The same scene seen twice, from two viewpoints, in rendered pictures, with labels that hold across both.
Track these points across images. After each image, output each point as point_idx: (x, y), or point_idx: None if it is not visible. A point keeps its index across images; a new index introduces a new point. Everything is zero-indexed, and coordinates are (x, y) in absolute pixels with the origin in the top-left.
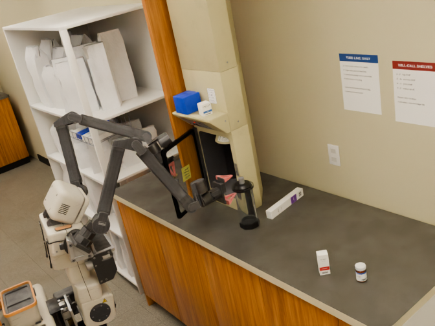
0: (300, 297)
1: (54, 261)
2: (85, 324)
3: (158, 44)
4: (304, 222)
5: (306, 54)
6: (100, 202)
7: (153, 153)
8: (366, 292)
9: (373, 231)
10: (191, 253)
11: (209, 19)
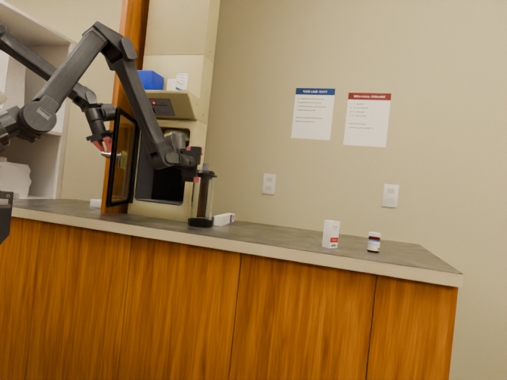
0: (324, 264)
1: None
2: None
3: (128, 18)
4: (259, 229)
5: (260, 90)
6: (47, 87)
7: (93, 118)
8: (391, 256)
9: None
10: (106, 264)
11: (209, 0)
